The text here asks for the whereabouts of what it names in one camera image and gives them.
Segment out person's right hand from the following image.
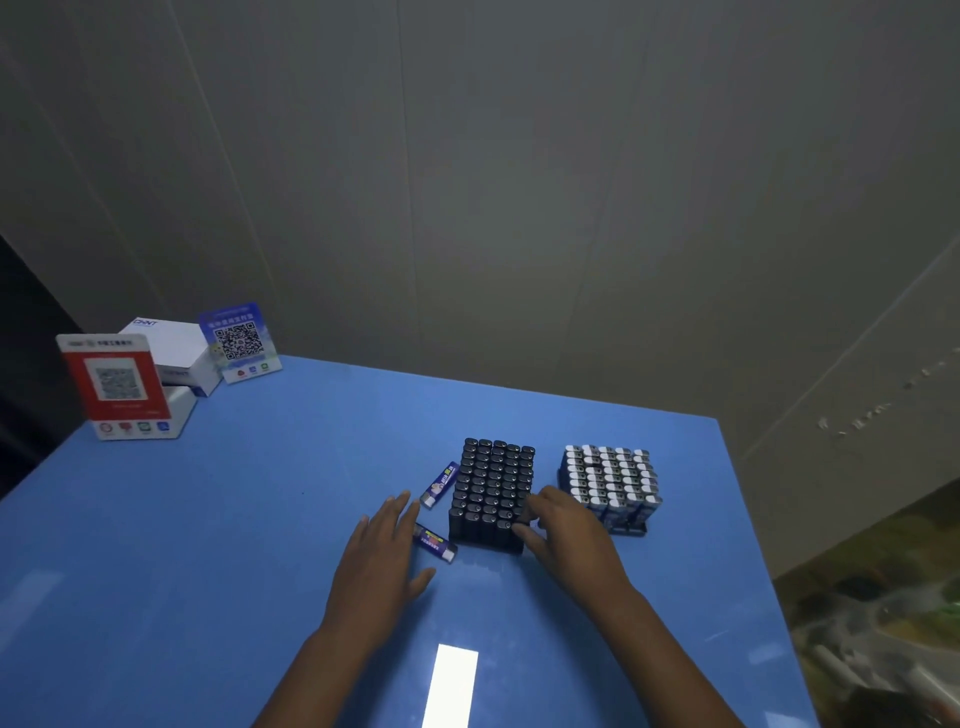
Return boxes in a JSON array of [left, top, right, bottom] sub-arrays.
[[509, 485, 640, 618]]

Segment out person's right forearm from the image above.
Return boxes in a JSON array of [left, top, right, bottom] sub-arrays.
[[603, 588, 748, 728]]

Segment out row of blue lighters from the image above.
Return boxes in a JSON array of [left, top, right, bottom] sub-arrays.
[[558, 444, 665, 529]]

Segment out blue code sign stand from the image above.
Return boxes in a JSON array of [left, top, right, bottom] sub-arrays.
[[197, 302, 284, 385]]

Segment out crumpled clear plastic bags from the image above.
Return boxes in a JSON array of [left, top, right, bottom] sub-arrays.
[[787, 554, 960, 728]]

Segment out person's left hand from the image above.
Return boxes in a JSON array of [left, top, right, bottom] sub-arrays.
[[318, 491, 438, 652]]

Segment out red code sign stand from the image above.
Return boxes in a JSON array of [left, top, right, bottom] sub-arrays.
[[56, 332, 199, 442]]

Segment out row of black lighters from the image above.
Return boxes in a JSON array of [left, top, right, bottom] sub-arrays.
[[449, 437, 538, 553]]

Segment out white cardboard box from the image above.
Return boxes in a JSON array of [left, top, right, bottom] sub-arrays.
[[118, 316, 224, 399]]

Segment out black grid tray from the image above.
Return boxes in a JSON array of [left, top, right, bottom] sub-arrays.
[[557, 444, 665, 536], [447, 437, 538, 556]]

